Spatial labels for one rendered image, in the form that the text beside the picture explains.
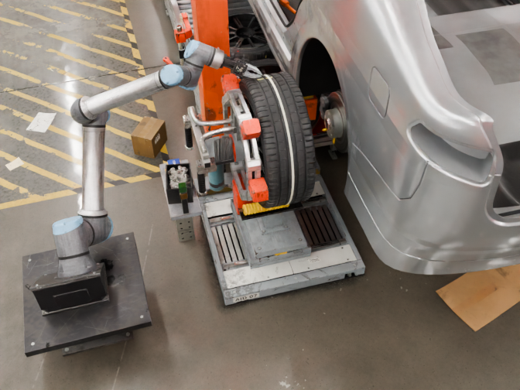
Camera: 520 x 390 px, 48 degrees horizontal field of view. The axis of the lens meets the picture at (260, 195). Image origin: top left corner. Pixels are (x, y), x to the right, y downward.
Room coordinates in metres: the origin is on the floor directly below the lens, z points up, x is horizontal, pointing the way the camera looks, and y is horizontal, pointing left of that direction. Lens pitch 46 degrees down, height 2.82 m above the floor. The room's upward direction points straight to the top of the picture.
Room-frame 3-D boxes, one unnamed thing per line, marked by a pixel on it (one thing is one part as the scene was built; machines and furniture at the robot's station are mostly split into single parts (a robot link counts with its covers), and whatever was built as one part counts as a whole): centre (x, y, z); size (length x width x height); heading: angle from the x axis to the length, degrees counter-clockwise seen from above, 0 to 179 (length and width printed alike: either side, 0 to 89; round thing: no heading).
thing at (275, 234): (2.26, -0.07, 0.32); 0.40 x 0.30 x 0.28; 15
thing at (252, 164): (2.21, 0.10, 0.85); 0.54 x 0.07 x 0.54; 15
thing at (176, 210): (2.32, 0.45, 0.44); 0.43 x 0.17 x 0.03; 15
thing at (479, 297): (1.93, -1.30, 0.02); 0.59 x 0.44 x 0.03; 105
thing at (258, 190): (1.91, 0.01, 0.85); 0.09 x 0.08 x 0.07; 15
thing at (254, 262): (2.31, -0.05, 0.13); 0.50 x 0.36 x 0.10; 15
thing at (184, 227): (2.35, 0.46, 0.21); 0.10 x 0.10 x 0.42; 15
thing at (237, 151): (2.20, 0.17, 0.85); 0.21 x 0.14 x 0.14; 105
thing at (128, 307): (1.75, 0.91, 0.15); 0.60 x 0.60 x 0.30; 17
